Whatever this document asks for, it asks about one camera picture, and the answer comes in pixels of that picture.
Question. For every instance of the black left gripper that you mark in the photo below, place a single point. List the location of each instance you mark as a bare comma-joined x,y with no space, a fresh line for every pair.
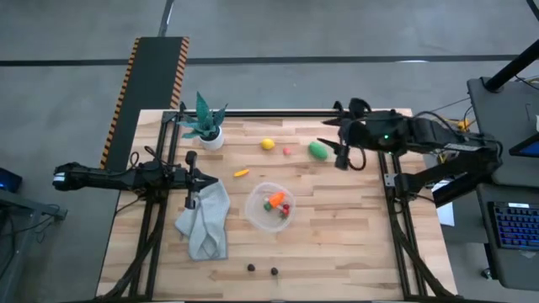
185,179

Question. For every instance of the black mat hazard stripe edges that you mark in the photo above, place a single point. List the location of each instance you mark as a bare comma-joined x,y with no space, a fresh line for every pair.
151,71

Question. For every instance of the dark toy blackberry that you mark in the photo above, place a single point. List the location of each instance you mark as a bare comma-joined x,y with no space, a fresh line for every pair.
251,267

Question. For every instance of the green toy produce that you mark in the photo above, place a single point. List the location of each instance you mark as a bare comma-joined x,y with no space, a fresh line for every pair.
318,150

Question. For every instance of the grey side table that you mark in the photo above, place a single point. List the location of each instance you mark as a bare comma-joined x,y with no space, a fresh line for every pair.
17,235

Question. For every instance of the black box blue light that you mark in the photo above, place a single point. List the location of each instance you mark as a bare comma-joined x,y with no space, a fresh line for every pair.
7,180

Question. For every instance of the yellow toy lemon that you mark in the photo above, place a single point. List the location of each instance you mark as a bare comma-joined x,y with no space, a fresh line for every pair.
268,144

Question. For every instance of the black slanted pole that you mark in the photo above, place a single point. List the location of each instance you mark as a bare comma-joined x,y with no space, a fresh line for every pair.
511,67

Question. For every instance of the grey knitted cloth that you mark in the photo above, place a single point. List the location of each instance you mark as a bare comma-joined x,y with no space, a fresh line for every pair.
206,227

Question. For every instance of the black aluminium table frame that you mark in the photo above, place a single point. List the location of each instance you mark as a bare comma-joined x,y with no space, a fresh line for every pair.
273,113

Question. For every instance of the blue screen device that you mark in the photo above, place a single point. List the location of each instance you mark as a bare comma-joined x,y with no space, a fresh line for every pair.
526,148

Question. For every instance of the red toy radish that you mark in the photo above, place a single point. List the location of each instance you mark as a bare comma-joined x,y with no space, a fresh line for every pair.
285,209

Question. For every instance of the snake plant in white pot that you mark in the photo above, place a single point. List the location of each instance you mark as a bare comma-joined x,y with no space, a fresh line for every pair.
206,122

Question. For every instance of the dark toy cherry green stem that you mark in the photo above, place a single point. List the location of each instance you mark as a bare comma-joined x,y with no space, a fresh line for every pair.
274,271

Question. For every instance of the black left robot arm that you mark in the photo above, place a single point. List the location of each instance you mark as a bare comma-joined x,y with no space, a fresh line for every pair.
109,179

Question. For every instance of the small pink toy produce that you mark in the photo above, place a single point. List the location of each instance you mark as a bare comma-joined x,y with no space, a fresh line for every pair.
286,151

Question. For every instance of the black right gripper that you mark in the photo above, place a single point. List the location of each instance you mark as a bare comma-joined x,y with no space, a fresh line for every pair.
358,132

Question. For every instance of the orange toy carrot green top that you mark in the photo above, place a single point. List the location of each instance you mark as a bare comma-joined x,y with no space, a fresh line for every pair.
276,198

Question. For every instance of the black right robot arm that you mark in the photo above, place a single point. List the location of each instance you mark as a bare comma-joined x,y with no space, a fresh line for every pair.
442,141

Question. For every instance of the small yellow-orange toy produce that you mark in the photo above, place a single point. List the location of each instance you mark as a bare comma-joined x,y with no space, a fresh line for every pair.
241,172

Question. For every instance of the backlit keyboard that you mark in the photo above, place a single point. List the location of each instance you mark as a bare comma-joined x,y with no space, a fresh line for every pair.
516,225

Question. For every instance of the clear plastic tupperware container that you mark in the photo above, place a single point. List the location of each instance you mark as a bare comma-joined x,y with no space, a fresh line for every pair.
257,212

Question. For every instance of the white paper sheet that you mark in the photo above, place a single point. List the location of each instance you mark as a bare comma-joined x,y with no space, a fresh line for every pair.
446,214

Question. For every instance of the grey side desk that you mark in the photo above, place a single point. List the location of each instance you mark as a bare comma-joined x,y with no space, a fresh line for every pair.
505,118

